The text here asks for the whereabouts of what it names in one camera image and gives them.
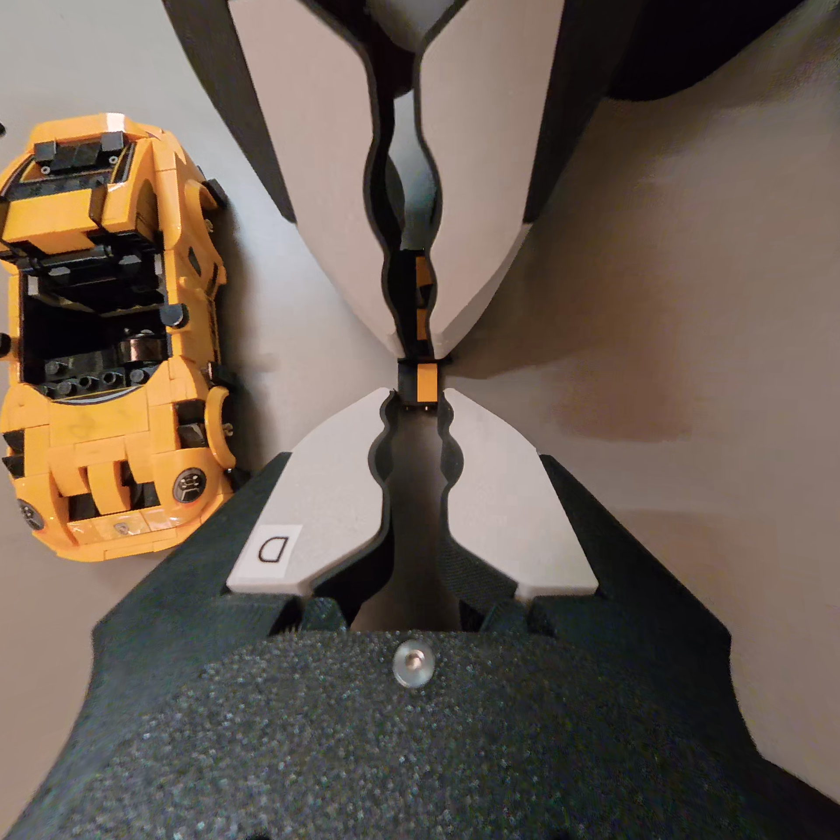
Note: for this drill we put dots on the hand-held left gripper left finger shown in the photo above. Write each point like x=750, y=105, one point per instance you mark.
x=321, y=485

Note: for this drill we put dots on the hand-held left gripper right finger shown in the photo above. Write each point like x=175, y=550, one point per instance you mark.
x=512, y=512

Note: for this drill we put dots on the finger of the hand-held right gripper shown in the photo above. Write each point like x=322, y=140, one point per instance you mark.
x=492, y=131
x=308, y=131

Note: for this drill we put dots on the black and yellow lego strip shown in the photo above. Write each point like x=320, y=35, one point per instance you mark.
x=425, y=380

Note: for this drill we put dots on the yellow lego car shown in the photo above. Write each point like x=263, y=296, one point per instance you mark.
x=98, y=426

